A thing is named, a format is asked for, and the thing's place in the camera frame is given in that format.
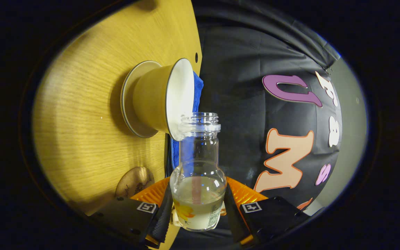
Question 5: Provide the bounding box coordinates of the blue towel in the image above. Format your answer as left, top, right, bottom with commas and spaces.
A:
170, 71, 204, 170

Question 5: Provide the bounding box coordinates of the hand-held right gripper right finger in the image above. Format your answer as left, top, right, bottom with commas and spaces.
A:
224, 177, 311, 247

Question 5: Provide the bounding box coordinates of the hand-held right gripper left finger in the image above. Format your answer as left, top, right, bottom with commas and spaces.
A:
89, 181, 173, 249

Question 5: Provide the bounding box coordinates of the yellow teacup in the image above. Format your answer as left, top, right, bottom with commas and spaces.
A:
132, 58, 196, 142

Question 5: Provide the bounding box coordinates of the clear glass water bottle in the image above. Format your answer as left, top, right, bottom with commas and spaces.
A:
169, 112, 227, 232

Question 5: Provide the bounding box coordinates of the yellow teacup saucer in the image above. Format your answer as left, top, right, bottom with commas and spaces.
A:
120, 60, 162, 138

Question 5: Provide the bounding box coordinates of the round brown coaster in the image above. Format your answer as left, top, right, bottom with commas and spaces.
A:
115, 166, 155, 199

